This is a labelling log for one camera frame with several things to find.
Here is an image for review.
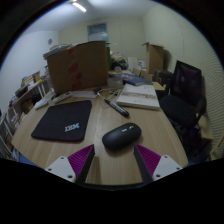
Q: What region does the grey wall window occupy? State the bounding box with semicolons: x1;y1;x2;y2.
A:
87;22;109;43

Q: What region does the black marker pen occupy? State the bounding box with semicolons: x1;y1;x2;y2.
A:
103;98;130;118

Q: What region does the black mouse pad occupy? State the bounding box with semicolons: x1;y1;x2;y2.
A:
30;99;93;143

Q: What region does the black bag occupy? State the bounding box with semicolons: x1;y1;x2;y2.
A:
111;58;129;71

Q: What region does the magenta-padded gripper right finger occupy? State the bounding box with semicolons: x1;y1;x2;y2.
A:
133;143;184;185

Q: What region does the ceiling tube light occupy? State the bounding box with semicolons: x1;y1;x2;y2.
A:
71;1;88;13

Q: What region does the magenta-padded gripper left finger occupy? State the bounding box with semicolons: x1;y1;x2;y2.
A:
44;143;96;186

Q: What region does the white cable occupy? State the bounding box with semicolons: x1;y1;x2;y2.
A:
95;88;121;101

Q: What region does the blue book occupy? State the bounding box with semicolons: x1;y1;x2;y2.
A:
121;73;154;87

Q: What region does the black computer mouse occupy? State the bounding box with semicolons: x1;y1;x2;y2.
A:
101;122;143;151

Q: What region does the black office chair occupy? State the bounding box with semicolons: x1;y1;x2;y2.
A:
158;59;208;158

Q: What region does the large white book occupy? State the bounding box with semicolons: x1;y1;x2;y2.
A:
115;83;162;111

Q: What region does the white paper sheet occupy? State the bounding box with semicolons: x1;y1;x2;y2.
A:
70;89;98;99

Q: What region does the small white flat remote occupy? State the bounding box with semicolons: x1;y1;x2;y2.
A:
34;98;51;110

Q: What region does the clear plastic container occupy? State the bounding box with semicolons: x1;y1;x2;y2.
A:
107;77;124;89

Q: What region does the large brown cardboard box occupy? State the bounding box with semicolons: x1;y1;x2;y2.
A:
45;40;110;96

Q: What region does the tall open cardboard box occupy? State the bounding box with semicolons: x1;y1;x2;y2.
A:
141;41;166;76

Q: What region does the white remote control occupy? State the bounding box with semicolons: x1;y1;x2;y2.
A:
51;91;73;104

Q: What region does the cluttered shelf unit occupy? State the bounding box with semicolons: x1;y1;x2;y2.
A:
0;71;49;161

